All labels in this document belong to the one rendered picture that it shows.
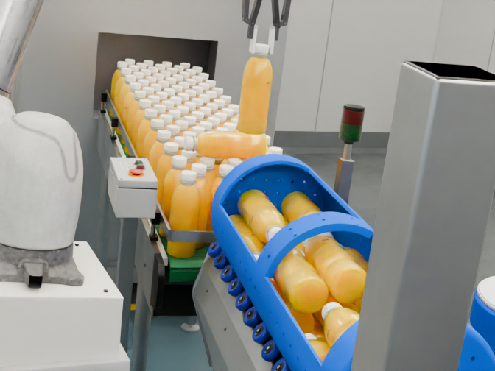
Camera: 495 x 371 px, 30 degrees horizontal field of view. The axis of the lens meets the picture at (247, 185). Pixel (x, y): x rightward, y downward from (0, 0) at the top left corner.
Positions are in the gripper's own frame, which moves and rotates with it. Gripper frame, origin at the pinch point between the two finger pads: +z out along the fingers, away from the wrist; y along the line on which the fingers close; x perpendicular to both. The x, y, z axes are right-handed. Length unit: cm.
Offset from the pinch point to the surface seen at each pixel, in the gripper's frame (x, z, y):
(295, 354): -88, 39, -11
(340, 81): 440, 87, 179
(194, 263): -5, 57, -12
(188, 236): -5, 50, -15
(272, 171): -19.4, 27.7, 0.9
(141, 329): 24, 90, -20
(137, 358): 25, 100, -21
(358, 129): 24, 27, 38
